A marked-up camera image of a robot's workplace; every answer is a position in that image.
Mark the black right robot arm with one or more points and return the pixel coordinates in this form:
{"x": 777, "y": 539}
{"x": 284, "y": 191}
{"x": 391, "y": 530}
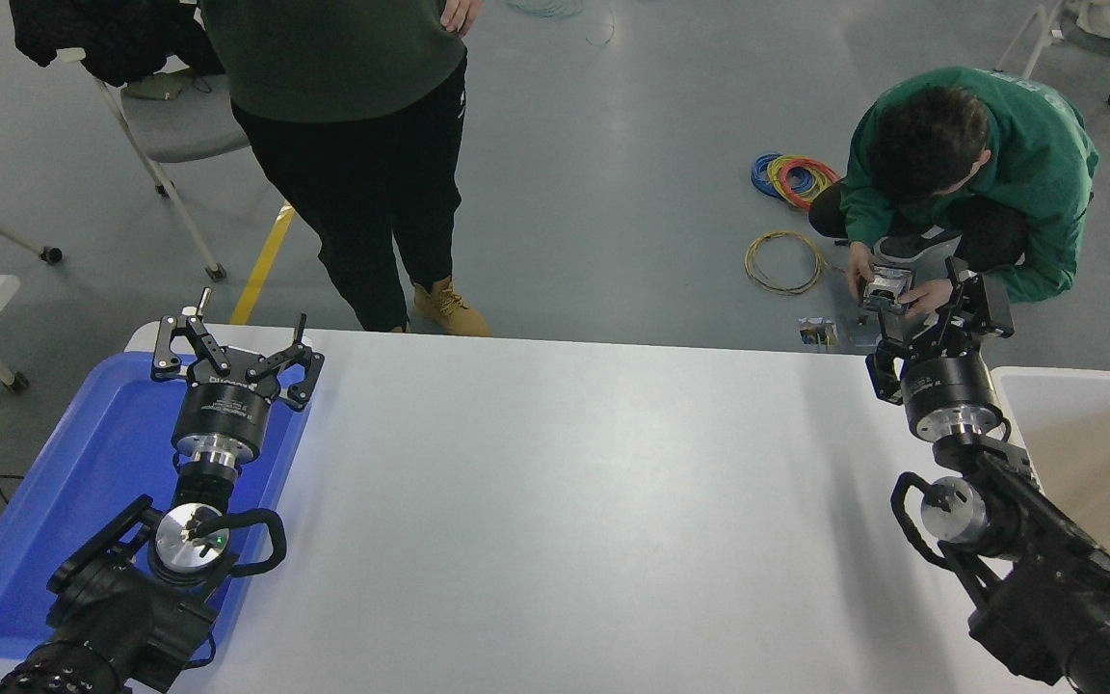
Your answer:
{"x": 1046, "y": 578}

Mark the black jacket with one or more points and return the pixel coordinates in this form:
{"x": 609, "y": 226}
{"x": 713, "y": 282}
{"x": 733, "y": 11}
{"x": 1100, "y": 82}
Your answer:
{"x": 102, "y": 34}

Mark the flat clear plastic lid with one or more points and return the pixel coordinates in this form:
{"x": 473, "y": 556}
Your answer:
{"x": 858, "y": 337}

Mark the large pale bin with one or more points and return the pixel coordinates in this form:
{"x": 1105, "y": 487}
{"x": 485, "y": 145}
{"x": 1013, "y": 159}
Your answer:
{"x": 1095, "y": 453}

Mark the person's right hand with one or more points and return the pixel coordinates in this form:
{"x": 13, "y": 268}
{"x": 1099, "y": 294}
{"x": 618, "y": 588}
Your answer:
{"x": 860, "y": 270}

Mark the person's left hand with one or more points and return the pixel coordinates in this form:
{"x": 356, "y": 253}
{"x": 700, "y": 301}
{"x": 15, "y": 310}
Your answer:
{"x": 462, "y": 14}
{"x": 929, "y": 297}

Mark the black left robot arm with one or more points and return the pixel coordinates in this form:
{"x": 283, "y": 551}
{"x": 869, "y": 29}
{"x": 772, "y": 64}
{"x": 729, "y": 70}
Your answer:
{"x": 121, "y": 617}

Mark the blue plastic tray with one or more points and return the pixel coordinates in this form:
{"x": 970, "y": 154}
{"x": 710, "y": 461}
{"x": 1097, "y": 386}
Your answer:
{"x": 64, "y": 501}

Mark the grey chair with white legs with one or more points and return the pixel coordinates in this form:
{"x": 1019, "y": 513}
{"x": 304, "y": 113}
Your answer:
{"x": 179, "y": 120}

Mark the person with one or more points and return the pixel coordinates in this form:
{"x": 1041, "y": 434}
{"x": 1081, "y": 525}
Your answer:
{"x": 353, "y": 116}
{"x": 1027, "y": 154}

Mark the small clear white box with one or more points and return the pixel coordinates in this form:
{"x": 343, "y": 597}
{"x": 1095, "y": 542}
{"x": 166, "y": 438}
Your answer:
{"x": 887, "y": 287}

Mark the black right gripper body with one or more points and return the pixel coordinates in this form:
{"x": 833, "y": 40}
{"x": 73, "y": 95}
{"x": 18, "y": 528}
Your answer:
{"x": 950, "y": 386}

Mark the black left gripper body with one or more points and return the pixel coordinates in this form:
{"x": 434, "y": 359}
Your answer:
{"x": 225, "y": 410}

